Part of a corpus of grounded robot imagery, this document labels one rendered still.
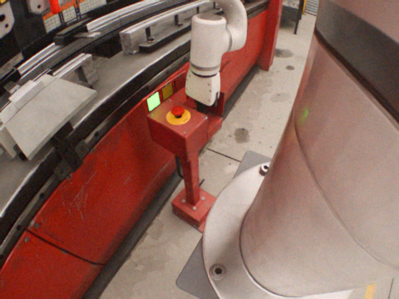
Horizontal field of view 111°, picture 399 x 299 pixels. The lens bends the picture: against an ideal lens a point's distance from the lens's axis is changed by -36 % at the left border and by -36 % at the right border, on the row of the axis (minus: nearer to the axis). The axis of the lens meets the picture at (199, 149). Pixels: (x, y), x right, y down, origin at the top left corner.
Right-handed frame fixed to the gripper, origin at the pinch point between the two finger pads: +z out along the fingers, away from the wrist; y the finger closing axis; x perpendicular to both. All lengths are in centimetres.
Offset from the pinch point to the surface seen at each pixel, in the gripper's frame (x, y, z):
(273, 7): 173, -37, -1
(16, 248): -73, -10, 0
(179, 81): 0.7, -10.0, -5.9
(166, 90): -5.4, -10.0, -5.9
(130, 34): 0.2, -32.8, -18.5
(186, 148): -14.9, 5.8, 1.4
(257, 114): 95, -3, 75
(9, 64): -42, -31, -32
